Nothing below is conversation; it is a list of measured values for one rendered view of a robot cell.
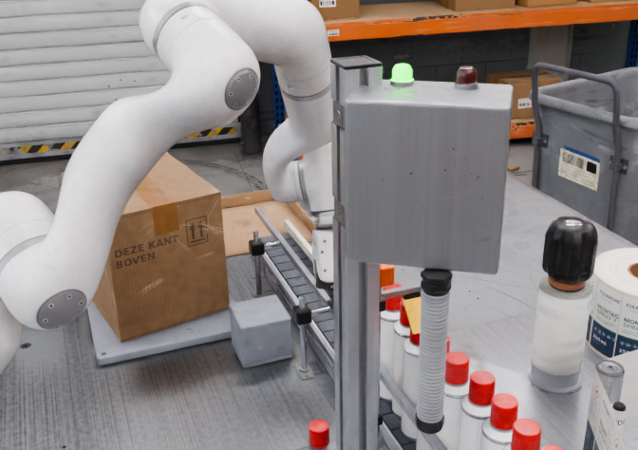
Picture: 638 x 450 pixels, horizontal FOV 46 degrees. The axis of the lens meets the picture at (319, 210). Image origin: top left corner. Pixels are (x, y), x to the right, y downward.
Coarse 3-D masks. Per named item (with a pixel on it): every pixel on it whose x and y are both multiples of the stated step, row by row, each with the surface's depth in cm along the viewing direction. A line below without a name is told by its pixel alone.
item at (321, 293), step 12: (264, 216) 178; (276, 240) 169; (288, 252) 161; (300, 264) 156; (312, 276) 151; (312, 288) 149; (324, 300) 143; (384, 372) 121; (396, 384) 118; (396, 396) 116; (408, 408) 113; (420, 432) 110; (432, 444) 106
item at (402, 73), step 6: (396, 66) 83; (402, 66) 82; (408, 66) 83; (396, 72) 83; (402, 72) 82; (408, 72) 83; (396, 78) 83; (402, 78) 83; (408, 78) 83; (396, 84) 83; (402, 84) 83; (408, 84) 83
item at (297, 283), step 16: (272, 240) 185; (288, 240) 185; (272, 256) 177; (288, 256) 177; (304, 256) 177; (288, 272) 170; (304, 288) 163; (320, 304) 157; (320, 320) 151; (384, 416) 124; (400, 432) 120
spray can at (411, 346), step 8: (416, 336) 112; (408, 344) 113; (416, 344) 112; (408, 352) 112; (416, 352) 112; (408, 360) 113; (416, 360) 112; (408, 368) 114; (416, 368) 113; (408, 376) 114; (416, 376) 113; (408, 384) 115; (416, 384) 114; (408, 392) 115; (416, 392) 114; (416, 400) 115; (416, 408) 116; (408, 424) 118; (408, 432) 118; (416, 432) 117; (416, 440) 118
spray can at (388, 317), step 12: (384, 288) 121; (396, 300) 120; (384, 312) 122; (396, 312) 121; (384, 324) 122; (384, 336) 123; (384, 348) 124; (384, 360) 124; (384, 384) 126; (384, 396) 127
